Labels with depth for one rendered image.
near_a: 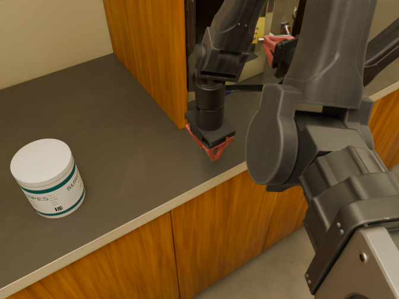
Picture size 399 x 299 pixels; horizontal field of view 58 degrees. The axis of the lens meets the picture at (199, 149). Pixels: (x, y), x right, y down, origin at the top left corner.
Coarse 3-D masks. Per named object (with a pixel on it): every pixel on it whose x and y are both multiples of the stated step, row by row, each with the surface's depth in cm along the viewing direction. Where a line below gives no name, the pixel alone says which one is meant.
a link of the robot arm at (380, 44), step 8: (392, 24) 72; (384, 32) 73; (392, 32) 71; (376, 40) 73; (384, 40) 72; (392, 40) 71; (368, 48) 74; (376, 48) 72; (384, 48) 71; (392, 48) 71; (368, 56) 73; (376, 56) 72; (384, 56) 72; (392, 56) 72; (368, 64) 72; (376, 64) 73; (384, 64) 73; (368, 72) 74; (376, 72) 74; (368, 80) 75
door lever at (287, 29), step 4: (284, 28) 96; (288, 28) 96; (284, 32) 96; (288, 32) 95; (280, 36) 93; (284, 36) 93; (288, 36) 93; (260, 40) 93; (264, 40) 93; (272, 40) 93
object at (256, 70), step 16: (208, 0) 90; (272, 0) 90; (288, 0) 90; (304, 0) 91; (208, 16) 93; (272, 16) 94; (288, 16) 94; (272, 32) 97; (256, 48) 101; (256, 64) 104; (240, 80) 109; (256, 80) 109; (272, 80) 109
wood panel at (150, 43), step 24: (120, 0) 106; (144, 0) 91; (168, 0) 80; (120, 24) 115; (144, 24) 98; (168, 24) 85; (120, 48) 126; (144, 48) 105; (168, 48) 91; (144, 72) 114; (168, 72) 98; (168, 96) 105
